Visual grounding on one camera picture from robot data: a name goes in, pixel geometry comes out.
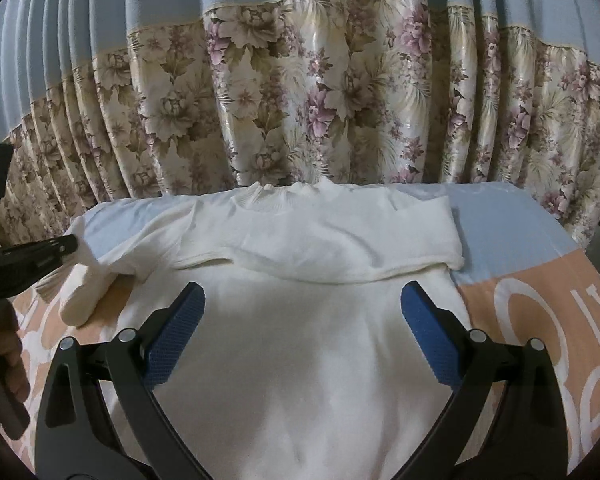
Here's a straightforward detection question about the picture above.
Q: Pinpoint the white knit sweater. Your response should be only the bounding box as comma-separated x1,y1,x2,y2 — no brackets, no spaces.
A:
60,177,486,480

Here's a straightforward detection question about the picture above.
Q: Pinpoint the person's left hand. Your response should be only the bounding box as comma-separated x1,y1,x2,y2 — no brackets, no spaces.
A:
0,304,32,403

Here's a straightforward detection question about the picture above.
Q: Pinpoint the blue and orange printed bedsheet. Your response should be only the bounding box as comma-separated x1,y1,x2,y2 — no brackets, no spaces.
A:
0,182,600,480

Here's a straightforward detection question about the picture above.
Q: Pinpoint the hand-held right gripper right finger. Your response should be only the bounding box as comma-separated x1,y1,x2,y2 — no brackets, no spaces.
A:
400,280,568,480

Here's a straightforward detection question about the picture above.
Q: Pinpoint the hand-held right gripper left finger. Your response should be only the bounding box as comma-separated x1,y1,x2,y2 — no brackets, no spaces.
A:
34,281,216,480

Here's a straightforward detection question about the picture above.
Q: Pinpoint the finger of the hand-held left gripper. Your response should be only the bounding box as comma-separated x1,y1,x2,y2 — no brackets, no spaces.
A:
0,234,79,268

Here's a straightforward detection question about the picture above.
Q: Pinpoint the floral curtain with blue top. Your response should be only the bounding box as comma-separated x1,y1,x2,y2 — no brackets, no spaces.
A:
0,0,600,256

